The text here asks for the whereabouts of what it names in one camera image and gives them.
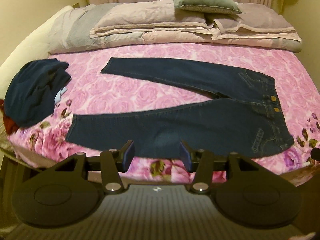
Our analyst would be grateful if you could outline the pink beige pillow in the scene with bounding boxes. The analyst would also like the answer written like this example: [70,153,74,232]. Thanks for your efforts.
[90,0,210,38]
[206,3,302,42]

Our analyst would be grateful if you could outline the light blue garment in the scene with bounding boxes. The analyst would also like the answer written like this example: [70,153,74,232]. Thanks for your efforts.
[54,87,67,105]

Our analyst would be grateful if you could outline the green small cushion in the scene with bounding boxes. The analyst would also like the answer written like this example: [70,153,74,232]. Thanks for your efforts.
[173,0,242,15]

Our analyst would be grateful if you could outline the dark blue denim jeans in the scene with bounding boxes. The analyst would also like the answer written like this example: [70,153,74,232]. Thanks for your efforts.
[66,57,294,159]

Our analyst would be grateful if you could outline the grey beige folded duvet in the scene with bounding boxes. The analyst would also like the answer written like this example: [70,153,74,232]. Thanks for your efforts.
[49,4,302,54]

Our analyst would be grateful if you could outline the dark blue clothes pile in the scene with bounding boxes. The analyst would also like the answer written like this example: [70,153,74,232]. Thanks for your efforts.
[4,59,71,128]

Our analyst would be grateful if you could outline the red garment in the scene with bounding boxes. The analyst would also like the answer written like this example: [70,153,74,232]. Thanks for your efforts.
[0,99,19,135]

